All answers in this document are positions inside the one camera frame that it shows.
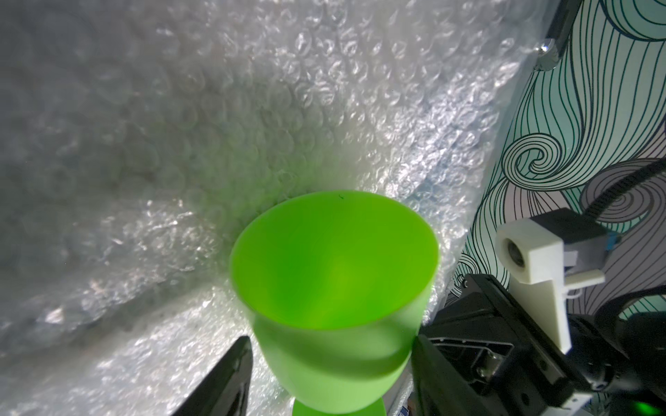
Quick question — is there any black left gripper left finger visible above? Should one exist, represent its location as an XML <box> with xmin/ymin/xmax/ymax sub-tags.
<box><xmin>173</xmin><ymin>336</ymin><xmax>253</xmax><ymax>416</ymax></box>

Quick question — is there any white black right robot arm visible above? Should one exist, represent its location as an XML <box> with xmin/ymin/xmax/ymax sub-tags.
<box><xmin>411</xmin><ymin>275</ymin><xmax>665</xmax><ymax>415</ymax></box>

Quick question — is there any black hard case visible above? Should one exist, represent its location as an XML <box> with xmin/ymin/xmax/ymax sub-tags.
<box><xmin>534</xmin><ymin>0</ymin><xmax>583</xmax><ymax>72</ymax></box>

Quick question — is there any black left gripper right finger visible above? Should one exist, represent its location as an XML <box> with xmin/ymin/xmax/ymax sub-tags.
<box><xmin>411</xmin><ymin>335</ymin><xmax>489</xmax><ymax>416</ymax></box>

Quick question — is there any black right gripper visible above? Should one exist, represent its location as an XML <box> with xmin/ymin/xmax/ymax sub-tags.
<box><xmin>419</xmin><ymin>275</ymin><xmax>623</xmax><ymax>415</ymax></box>

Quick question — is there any clear bubble wrap sheet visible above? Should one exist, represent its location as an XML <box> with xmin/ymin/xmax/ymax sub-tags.
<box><xmin>1</xmin><ymin>1</ymin><xmax>556</xmax><ymax>415</ymax></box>

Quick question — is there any green plastic wine glass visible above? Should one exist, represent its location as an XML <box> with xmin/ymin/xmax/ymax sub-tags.
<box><xmin>229</xmin><ymin>190</ymin><xmax>440</xmax><ymax>415</ymax></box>

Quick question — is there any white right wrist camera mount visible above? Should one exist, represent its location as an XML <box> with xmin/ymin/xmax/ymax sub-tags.
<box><xmin>494</xmin><ymin>208</ymin><xmax>618</xmax><ymax>354</ymax></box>

